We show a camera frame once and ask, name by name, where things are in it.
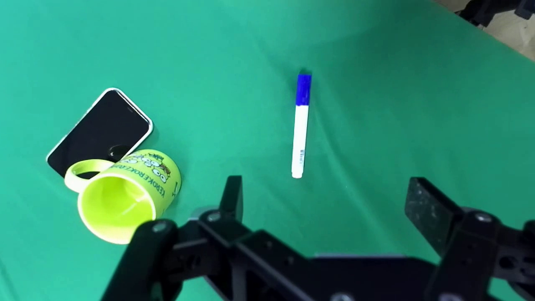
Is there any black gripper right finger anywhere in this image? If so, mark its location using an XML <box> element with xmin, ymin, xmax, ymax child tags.
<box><xmin>405</xmin><ymin>176</ymin><xmax>535</xmax><ymax>301</ymax></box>

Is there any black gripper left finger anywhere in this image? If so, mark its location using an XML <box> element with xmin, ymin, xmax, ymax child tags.
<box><xmin>99</xmin><ymin>174</ymin><xmax>315</xmax><ymax>301</ymax></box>

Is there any white marker with blue cap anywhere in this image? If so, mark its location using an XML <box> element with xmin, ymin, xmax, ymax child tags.
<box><xmin>290</xmin><ymin>71</ymin><xmax>315</xmax><ymax>181</ymax></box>

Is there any yellow-green printed mug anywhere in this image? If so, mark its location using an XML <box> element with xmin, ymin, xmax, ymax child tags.
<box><xmin>64</xmin><ymin>148</ymin><xmax>183</xmax><ymax>246</ymax></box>

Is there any black smartphone with white edge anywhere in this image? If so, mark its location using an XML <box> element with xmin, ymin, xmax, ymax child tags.
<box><xmin>46</xmin><ymin>87</ymin><xmax>154</xmax><ymax>181</ymax></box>

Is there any green tablecloth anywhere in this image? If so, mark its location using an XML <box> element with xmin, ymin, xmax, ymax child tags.
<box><xmin>0</xmin><ymin>0</ymin><xmax>535</xmax><ymax>301</ymax></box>

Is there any black equipment stand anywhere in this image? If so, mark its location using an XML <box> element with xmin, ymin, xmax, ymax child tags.
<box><xmin>457</xmin><ymin>0</ymin><xmax>535</xmax><ymax>27</ymax></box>

